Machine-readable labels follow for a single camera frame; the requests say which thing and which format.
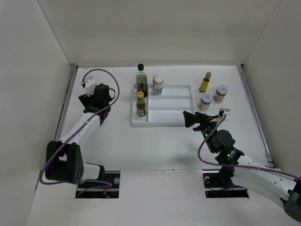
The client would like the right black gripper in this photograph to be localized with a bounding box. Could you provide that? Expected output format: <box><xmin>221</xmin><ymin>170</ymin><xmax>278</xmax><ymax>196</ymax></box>
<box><xmin>183</xmin><ymin>111</ymin><xmax>218</xmax><ymax>153</ymax></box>

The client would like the orange spice jar front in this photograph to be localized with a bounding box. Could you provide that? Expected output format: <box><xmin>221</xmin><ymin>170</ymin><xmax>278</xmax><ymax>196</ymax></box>
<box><xmin>198</xmin><ymin>93</ymin><xmax>213</xmax><ymax>111</ymax></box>

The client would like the orange spice jar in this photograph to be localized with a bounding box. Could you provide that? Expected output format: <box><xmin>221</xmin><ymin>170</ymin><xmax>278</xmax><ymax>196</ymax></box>
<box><xmin>198</xmin><ymin>93</ymin><xmax>213</xmax><ymax>111</ymax></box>
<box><xmin>213</xmin><ymin>85</ymin><xmax>229</xmax><ymax>103</ymax></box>

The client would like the dark soy sauce bottle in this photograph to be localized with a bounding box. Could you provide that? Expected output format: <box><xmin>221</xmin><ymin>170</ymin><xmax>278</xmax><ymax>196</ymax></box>
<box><xmin>136</xmin><ymin>64</ymin><xmax>148</xmax><ymax>97</ymax></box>

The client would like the white granule jar blue label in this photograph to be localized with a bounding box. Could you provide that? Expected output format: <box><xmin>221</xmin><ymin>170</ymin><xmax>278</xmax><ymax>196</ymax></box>
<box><xmin>152</xmin><ymin>74</ymin><xmax>164</xmax><ymax>95</ymax></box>

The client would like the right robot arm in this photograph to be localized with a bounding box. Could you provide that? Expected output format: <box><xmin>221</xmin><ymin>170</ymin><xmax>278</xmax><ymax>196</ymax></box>
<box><xmin>183</xmin><ymin>109</ymin><xmax>301</xmax><ymax>222</ymax></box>

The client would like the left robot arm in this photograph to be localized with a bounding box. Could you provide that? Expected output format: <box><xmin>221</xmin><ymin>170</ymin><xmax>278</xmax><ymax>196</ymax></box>
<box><xmin>45</xmin><ymin>83</ymin><xmax>113</xmax><ymax>188</ymax></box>

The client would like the white divided organizer tray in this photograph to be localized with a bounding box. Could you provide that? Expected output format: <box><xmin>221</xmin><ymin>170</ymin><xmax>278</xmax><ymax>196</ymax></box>
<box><xmin>131</xmin><ymin>85</ymin><xmax>195</xmax><ymax>127</ymax></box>

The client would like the small yellow oil bottle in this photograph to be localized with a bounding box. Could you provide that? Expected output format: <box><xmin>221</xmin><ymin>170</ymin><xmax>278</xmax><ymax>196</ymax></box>
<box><xmin>199</xmin><ymin>72</ymin><xmax>211</xmax><ymax>92</ymax></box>

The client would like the orange spice jar back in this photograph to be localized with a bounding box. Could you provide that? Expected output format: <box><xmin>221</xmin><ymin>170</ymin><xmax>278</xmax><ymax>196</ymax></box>
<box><xmin>213</xmin><ymin>85</ymin><xmax>229</xmax><ymax>103</ymax></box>

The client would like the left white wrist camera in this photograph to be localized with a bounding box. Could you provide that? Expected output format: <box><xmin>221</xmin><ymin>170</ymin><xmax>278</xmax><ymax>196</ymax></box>
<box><xmin>81</xmin><ymin>76</ymin><xmax>97</xmax><ymax>97</ymax></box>

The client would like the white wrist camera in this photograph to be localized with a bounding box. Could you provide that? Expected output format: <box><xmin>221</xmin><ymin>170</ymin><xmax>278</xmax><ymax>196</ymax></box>
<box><xmin>218</xmin><ymin>108</ymin><xmax>230</xmax><ymax>120</ymax></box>
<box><xmin>81</xmin><ymin>76</ymin><xmax>97</xmax><ymax>97</ymax></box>

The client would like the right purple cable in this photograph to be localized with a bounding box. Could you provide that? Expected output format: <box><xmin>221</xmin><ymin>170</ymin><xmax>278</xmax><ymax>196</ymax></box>
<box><xmin>197</xmin><ymin>114</ymin><xmax>301</xmax><ymax>181</ymax></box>

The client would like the purple cable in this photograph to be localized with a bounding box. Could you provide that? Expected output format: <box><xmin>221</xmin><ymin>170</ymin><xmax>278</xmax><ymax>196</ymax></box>
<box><xmin>39</xmin><ymin>68</ymin><xmax>121</xmax><ymax>198</ymax></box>
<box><xmin>197</xmin><ymin>114</ymin><xmax>301</xmax><ymax>181</ymax></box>

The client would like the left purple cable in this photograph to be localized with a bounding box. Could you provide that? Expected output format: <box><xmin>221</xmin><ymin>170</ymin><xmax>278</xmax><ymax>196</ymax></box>
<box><xmin>39</xmin><ymin>68</ymin><xmax>121</xmax><ymax>198</ymax></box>

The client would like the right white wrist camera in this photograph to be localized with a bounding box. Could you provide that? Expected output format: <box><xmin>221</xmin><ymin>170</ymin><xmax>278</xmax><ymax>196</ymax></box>
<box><xmin>218</xmin><ymin>108</ymin><xmax>230</xmax><ymax>120</ymax></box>

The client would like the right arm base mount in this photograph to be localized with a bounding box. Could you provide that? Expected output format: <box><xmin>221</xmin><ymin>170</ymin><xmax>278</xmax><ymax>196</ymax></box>
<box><xmin>202</xmin><ymin>167</ymin><xmax>249</xmax><ymax>198</ymax></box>

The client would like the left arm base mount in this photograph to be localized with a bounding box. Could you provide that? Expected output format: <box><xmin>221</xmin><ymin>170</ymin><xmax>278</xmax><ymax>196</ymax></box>
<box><xmin>75</xmin><ymin>171</ymin><xmax>121</xmax><ymax>199</ymax></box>

